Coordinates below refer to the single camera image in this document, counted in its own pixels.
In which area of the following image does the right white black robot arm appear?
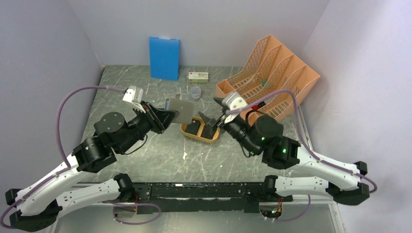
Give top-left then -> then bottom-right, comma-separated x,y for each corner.
199,112 -> 370,206

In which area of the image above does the grey card holder wallet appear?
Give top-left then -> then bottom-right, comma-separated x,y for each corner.
165,98 -> 194,124

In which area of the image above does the orange file organizer rack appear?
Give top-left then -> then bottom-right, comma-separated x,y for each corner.
215,35 -> 320,124

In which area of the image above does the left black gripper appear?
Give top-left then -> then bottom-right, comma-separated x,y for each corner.
118,100 -> 180,152

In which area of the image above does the blue board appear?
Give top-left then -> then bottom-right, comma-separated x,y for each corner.
149,37 -> 180,81

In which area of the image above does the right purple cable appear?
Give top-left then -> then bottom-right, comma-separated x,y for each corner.
225,89 -> 378,223

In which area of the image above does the black credit card stack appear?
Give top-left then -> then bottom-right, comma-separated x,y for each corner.
184,121 -> 201,135

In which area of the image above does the small white red box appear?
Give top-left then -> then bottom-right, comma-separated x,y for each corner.
188,71 -> 209,83

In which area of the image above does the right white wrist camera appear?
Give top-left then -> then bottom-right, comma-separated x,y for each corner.
213,91 -> 248,124

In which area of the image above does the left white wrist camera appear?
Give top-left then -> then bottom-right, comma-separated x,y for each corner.
122,85 -> 143,108

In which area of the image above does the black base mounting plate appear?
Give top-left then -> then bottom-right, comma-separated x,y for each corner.
115,182 -> 292,215

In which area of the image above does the red black object in rack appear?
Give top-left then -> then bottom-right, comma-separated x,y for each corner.
251,101 -> 266,110

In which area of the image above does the yellow oval tray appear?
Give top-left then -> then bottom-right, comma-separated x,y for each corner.
180,116 -> 220,144

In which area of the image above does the small clear plastic cup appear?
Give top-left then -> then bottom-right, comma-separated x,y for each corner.
190,86 -> 202,100

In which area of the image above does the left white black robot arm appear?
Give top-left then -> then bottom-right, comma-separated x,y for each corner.
5,101 -> 179,232

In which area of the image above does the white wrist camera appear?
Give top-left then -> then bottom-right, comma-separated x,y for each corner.
213,91 -> 248,124
122,85 -> 143,108

